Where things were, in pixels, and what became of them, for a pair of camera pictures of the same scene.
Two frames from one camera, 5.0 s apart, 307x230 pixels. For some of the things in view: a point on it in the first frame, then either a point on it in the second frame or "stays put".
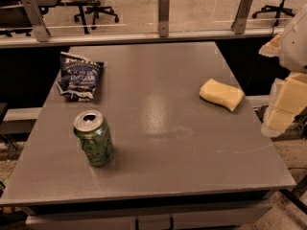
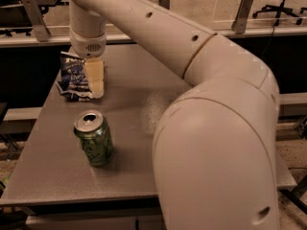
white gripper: x=295 y=47 → x=86 y=46
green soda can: x=94 y=136 stays put
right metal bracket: x=239 y=23 stays put
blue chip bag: x=79 y=77 stays put
